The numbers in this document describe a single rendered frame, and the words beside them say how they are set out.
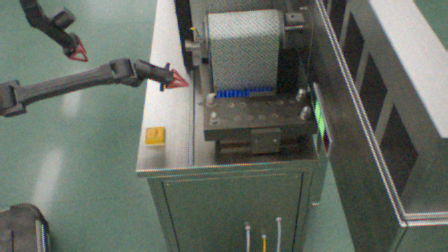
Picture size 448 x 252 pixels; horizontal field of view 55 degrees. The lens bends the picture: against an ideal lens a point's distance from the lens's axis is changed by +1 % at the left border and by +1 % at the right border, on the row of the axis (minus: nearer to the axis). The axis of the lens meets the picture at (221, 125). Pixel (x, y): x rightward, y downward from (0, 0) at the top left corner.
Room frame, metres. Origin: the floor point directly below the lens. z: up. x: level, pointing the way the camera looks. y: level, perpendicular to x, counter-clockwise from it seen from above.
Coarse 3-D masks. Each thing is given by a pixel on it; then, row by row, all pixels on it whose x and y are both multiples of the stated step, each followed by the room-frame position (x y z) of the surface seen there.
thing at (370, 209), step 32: (288, 0) 1.55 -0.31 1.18; (320, 32) 1.02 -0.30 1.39; (320, 64) 0.97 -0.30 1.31; (320, 96) 0.92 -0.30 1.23; (352, 96) 0.69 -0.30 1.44; (352, 128) 0.65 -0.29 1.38; (352, 160) 0.60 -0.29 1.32; (352, 192) 0.56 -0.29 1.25; (384, 192) 0.44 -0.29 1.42; (352, 224) 0.52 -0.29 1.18; (384, 224) 0.41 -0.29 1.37; (416, 224) 0.36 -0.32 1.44
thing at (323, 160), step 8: (320, 136) 1.34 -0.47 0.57; (320, 144) 1.33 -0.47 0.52; (320, 152) 1.33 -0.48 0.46; (320, 160) 1.33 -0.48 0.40; (328, 160) 1.33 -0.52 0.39; (320, 168) 1.33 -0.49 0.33; (320, 176) 1.33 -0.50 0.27; (320, 184) 1.33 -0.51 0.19; (320, 192) 1.33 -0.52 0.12; (312, 200) 1.33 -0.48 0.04; (320, 200) 1.34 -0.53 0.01
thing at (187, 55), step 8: (176, 0) 1.54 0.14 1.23; (184, 0) 1.54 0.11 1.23; (176, 8) 1.54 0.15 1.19; (184, 8) 1.54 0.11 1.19; (176, 16) 1.54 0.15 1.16; (184, 16) 1.54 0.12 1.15; (184, 24) 1.54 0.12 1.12; (184, 32) 1.54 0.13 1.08; (192, 32) 1.68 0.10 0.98; (184, 40) 1.54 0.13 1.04; (192, 40) 1.68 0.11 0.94; (184, 48) 1.54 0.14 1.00; (184, 56) 1.54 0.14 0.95; (184, 64) 1.54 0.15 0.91; (192, 64) 1.54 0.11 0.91
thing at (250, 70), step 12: (216, 60) 1.20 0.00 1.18; (228, 60) 1.20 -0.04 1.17; (240, 60) 1.20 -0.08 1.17; (252, 60) 1.20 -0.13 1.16; (264, 60) 1.20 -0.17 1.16; (276, 60) 1.20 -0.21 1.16; (216, 72) 1.20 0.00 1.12; (228, 72) 1.20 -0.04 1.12; (240, 72) 1.20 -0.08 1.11; (252, 72) 1.20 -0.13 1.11; (264, 72) 1.20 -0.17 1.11; (276, 72) 1.20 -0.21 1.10; (216, 84) 1.20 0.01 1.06; (228, 84) 1.20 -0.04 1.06; (240, 84) 1.20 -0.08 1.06; (252, 84) 1.20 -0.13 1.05; (264, 84) 1.20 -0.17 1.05
